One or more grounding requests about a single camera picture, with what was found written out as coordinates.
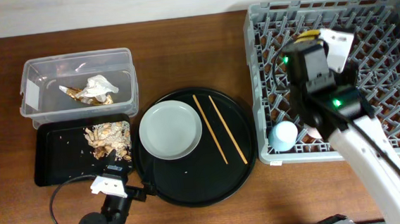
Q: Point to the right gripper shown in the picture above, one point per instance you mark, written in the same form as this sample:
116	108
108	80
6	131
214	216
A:
348	77

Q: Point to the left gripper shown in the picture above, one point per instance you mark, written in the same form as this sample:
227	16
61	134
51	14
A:
149	182

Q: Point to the food scraps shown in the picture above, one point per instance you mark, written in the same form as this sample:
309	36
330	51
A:
108	137

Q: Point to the grey round plate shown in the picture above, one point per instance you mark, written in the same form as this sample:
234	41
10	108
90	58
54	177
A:
170	130

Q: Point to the pink cup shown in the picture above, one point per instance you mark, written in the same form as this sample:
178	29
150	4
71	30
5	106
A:
312	132

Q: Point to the blue cup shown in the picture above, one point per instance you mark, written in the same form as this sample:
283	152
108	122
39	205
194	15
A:
282	136

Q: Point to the white napkin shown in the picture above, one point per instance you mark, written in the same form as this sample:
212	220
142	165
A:
98	85

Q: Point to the wooden chopstick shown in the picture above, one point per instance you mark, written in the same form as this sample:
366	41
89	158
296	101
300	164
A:
209	128
227	129

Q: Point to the yellow bowl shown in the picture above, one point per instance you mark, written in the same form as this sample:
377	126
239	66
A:
308	35

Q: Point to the gold brown wrapper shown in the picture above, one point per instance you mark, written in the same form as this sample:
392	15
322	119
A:
74	93

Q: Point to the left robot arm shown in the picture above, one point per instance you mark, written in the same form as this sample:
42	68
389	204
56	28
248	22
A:
115	210

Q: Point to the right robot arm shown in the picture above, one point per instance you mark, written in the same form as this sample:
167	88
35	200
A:
332	103

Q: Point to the grey dishwasher rack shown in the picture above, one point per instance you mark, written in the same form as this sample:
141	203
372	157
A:
376	50

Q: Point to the black rectangular tray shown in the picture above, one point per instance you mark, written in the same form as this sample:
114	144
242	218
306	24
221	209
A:
62	152

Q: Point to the round black serving tray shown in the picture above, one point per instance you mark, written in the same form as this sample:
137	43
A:
202	178

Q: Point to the clear plastic bin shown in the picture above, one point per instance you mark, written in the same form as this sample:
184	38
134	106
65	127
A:
44	102

